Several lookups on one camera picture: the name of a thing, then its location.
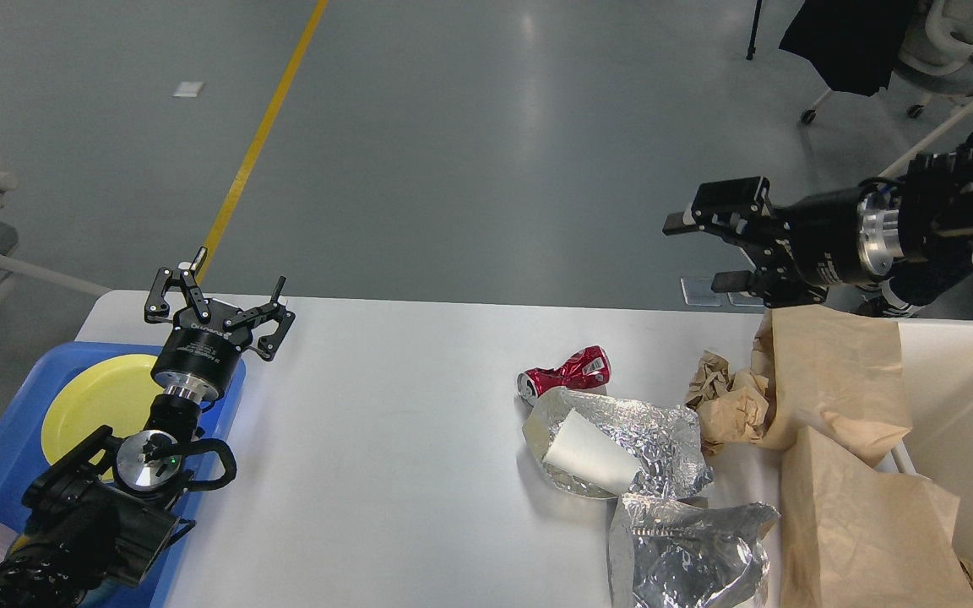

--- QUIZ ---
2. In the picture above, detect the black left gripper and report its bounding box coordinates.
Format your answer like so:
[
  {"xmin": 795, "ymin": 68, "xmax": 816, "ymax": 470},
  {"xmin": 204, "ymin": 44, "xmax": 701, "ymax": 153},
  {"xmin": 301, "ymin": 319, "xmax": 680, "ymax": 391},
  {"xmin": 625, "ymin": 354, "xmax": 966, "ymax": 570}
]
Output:
[{"xmin": 144, "ymin": 247, "xmax": 296, "ymax": 404}]

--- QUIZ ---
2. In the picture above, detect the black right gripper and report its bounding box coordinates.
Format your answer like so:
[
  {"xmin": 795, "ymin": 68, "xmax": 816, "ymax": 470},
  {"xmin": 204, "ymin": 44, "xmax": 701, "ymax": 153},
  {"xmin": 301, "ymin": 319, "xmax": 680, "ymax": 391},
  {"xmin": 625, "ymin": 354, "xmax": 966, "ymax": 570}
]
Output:
[{"xmin": 661, "ymin": 176, "xmax": 903, "ymax": 307}]

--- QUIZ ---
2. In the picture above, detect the yellow plastic plate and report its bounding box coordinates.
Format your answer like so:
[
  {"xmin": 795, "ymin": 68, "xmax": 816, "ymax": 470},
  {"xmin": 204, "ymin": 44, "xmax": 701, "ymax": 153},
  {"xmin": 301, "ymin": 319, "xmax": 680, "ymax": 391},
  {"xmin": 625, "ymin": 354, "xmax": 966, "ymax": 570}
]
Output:
[{"xmin": 40, "ymin": 354, "xmax": 162, "ymax": 464}]

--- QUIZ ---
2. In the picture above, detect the brown paper bag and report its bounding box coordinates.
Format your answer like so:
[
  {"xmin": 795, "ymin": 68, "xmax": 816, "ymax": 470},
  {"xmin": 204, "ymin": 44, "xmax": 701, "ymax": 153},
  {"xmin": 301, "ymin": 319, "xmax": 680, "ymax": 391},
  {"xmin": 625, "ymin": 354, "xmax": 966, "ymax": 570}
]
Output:
[
  {"xmin": 752, "ymin": 305, "xmax": 914, "ymax": 467},
  {"xmin": 780, "ymin": 427, "xmax": 973, "ymax": 607}
]

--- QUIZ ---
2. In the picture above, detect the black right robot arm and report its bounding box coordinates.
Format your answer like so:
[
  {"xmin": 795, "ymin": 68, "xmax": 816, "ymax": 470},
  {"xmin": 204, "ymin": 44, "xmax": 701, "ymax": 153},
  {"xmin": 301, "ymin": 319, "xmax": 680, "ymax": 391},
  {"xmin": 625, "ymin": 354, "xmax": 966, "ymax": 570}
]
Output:
[{"xmin": 661, "ymin": 147, "xmax": 973, "ymax": 308}]

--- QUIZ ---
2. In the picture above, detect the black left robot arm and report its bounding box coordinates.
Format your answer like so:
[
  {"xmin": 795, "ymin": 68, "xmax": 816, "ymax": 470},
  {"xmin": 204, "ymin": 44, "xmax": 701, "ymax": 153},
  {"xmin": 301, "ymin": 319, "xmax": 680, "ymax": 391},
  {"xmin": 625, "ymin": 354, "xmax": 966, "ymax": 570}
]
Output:
[{"xmin": 0, "ymin": 247, "xmax": 295, "ymax": 607}]

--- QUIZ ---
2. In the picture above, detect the right metal floor plate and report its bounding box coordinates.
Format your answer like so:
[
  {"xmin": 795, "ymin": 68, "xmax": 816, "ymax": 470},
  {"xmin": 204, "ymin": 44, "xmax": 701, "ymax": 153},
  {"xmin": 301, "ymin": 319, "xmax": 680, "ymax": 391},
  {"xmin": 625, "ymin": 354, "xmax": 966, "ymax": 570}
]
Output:
[{"xmin": 727, "ymin": 292, "xmax": 765, "ymax": 308}]

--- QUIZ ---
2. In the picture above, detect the metal floor plate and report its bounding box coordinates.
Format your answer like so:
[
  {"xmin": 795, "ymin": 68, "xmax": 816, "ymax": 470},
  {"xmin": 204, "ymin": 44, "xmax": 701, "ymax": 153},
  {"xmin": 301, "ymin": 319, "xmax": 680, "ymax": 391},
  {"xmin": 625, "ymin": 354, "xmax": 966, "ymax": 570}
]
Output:
[
  {"xmin": 727, "ymin": 292, "xmax": 765, "ymax": 308},
  {"xmin": 679, "ymin": 277, "xmax": 725, "ymax": 307}
]

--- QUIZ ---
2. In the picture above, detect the left metal floor plate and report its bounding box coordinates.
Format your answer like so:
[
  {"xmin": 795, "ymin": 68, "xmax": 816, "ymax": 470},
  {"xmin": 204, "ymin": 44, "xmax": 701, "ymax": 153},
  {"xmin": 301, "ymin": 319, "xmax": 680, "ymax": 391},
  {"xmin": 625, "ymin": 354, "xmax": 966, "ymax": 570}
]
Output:
[{"xmin": 679, "ymin": 277, "xmax": 725, "ymax": 307}]

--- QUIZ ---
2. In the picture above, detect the crumpled brown paper ball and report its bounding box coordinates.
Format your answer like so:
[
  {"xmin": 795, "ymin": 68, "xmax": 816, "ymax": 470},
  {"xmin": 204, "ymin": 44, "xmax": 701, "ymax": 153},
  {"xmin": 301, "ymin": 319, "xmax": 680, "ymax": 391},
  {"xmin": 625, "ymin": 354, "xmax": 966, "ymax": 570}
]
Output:
[{"xmin": 684, "ymin": 351, "xmax": 774, "ymax": 457}]

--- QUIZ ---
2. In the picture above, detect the person in dark jeans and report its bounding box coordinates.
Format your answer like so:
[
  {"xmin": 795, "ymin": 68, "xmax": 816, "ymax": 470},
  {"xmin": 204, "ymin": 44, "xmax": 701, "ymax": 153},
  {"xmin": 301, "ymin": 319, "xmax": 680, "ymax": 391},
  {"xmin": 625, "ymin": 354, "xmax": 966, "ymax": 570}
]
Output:
[{"xmin": 853, "ymin": 131, "xmax": 973, "ymax": 318}]

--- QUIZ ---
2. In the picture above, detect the crushed red soda can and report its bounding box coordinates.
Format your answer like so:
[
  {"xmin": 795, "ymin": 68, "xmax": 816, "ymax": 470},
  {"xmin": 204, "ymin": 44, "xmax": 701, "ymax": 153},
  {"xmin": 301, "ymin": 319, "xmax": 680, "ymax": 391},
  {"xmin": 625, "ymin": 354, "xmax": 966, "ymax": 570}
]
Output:
[{"xmin": 516, "ymin": 345, "xmax": 612, "ymax": 399}]

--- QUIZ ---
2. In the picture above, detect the crumpled silver foil bag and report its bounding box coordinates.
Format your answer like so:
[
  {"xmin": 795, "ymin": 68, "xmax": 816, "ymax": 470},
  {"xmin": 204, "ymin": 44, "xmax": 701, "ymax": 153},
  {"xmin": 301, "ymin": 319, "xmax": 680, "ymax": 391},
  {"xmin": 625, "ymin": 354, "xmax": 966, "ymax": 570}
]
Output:
[{"xmin": 522, "ymin": 388, "xmax": 714, "ymax": 500}]

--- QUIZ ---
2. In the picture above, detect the black jacket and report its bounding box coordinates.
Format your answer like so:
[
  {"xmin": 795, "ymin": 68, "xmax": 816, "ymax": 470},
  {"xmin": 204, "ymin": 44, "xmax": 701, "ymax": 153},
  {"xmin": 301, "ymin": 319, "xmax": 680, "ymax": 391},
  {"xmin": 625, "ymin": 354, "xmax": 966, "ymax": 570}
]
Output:
[{"xmin": 779, "ymin": 1, "xmax": 916, "ymax": 96}]

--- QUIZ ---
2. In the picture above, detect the white paper cup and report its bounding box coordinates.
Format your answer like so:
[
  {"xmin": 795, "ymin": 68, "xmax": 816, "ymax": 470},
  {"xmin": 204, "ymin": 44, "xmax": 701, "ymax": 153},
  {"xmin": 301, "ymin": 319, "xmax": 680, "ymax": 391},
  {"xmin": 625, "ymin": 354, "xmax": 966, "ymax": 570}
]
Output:
[{"xmin": 543, "ymin": 410, "xmax": 643, "ymax": 494}]

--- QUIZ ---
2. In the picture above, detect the white office chair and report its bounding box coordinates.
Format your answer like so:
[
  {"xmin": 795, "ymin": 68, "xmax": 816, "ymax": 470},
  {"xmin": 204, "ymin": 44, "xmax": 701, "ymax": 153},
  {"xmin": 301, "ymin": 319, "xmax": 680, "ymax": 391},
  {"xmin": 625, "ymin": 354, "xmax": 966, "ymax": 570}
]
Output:
[{"xmin": 799, "ymin": 0, "xmax": 973, "ymax": 182}]

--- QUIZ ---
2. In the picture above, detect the silver foil bag front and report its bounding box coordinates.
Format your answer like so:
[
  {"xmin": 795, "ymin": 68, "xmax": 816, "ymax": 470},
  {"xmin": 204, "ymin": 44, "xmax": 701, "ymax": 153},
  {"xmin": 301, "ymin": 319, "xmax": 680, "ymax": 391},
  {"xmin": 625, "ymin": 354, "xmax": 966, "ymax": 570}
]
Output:
[{"xmin": 607, "ymin": 493, "xmax": 780, "ymax": 607}]

